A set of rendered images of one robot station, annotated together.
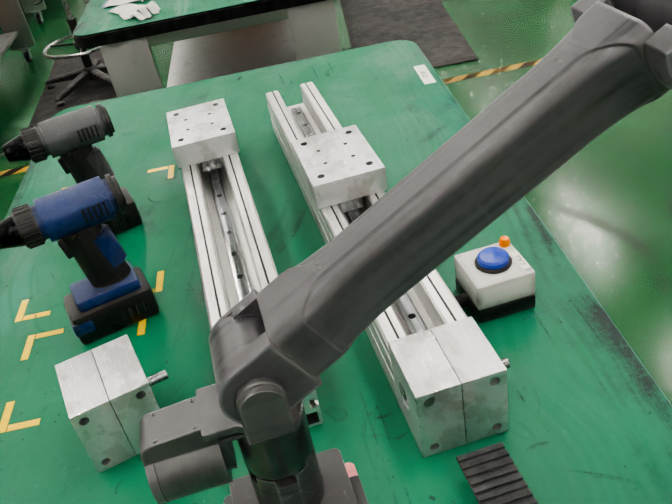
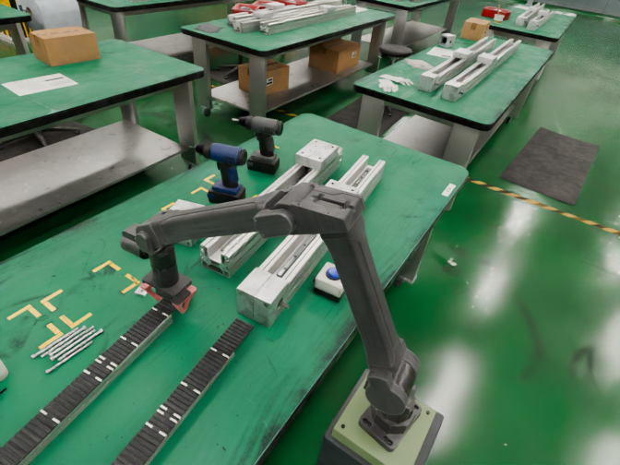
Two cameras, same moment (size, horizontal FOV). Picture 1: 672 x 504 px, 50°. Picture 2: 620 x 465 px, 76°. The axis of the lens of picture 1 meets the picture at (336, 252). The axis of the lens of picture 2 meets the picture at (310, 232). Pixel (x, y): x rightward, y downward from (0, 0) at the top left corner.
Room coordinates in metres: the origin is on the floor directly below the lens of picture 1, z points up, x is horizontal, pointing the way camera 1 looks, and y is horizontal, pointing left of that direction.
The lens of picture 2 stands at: (0.01, -0.54, 1.62)
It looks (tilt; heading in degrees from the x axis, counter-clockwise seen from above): 39 degrees down; 31
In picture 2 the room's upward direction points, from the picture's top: 7 degrees clockwise
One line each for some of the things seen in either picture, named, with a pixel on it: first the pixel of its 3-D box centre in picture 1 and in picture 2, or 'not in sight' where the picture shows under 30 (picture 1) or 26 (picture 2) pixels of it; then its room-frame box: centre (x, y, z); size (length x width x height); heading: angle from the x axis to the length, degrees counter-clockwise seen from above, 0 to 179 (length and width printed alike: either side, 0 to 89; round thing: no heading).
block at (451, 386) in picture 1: (458, 382); (267, 298); (0.55, -0.10, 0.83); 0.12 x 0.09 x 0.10; 98
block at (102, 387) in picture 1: (123, 397); (188, 223); (0.63, 0.28, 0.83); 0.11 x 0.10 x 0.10; 111
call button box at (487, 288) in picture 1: (488, 281); (329, 280); (0.73, -0.19, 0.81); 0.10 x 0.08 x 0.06; 98
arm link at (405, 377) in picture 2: not in sight; (391, 385); (0.47, -0.48, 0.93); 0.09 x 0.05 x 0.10; 98
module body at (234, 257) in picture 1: (228, 230); (284, 196); (0.96, 0.16, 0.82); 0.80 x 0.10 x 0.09; 8
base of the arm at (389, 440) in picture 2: not in sight; (393, 408); (0.48, -0.50, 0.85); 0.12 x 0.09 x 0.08; 173
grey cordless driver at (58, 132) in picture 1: (68, 181); (256, 143); (1.11, 0.42, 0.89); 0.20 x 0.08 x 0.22; 112
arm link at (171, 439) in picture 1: (213, 422); (145, 238); (0.39, 0.12, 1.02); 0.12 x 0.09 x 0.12; 98
